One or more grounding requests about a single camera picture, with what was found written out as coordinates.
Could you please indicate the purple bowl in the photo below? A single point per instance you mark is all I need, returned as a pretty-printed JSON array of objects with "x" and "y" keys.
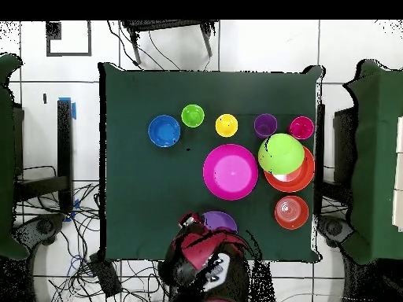
[{"x": 220, "y": 220}]

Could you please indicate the large pink bowl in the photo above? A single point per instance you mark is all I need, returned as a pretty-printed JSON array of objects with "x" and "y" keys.
[{"x": 230, "y": 172}]

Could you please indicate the green bowl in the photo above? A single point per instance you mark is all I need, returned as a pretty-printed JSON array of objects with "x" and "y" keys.
[{"x": 280, "y": 154}]

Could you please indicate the large orange bowl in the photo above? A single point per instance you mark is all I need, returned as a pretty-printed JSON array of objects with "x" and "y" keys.
[{"x": 307, "y": 179}]

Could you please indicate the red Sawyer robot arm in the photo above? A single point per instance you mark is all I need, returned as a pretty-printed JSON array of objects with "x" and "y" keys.
[{"x": 201, "y": 251}]

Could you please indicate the blue bowl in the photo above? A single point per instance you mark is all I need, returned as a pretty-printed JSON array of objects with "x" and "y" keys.
[{"x": 164, "y": 131}]

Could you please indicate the black power box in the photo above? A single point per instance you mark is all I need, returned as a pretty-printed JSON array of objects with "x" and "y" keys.
[{"x": 105, "y": 276}]

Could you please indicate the yellow cup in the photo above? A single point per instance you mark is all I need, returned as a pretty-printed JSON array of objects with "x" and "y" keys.
[{"x": 226, "y": 125}]

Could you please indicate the green cup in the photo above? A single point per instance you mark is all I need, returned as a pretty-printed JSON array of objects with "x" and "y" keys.
[{"x": 193, "y": 115}]

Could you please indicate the small orange bowl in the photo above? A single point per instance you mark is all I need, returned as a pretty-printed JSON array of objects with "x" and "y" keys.
[{"x": 292, "y": 212}]

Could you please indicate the purple cup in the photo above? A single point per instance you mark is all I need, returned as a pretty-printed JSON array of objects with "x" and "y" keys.
[{"x": 265, "y": 125}]

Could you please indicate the dark green tablecloth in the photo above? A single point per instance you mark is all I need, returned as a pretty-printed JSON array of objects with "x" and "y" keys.
[{"x": 189, "y": 88}]

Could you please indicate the pink cup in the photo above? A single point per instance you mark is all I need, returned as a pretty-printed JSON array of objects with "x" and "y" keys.
[{"x": 301, "y": 128}]

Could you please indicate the blue tape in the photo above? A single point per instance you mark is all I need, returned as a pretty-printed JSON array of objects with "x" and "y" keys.
[{"x": 74, "y": 110}]

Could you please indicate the green cloth side table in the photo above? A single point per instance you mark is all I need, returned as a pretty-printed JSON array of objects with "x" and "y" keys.
[
  {"x": 377, "y": 157},
  {"x": 6, "y": 157}
]

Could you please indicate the black stool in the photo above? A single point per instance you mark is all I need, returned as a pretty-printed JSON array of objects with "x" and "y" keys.
[{"x": 163, "y": 25}]

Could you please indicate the black metal frame beam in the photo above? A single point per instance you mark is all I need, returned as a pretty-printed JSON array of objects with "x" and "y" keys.
[{"x": 64, "y": 141}]

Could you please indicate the black metal post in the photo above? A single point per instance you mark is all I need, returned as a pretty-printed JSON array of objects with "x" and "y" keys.
[{"x": 320, "y": 141}]

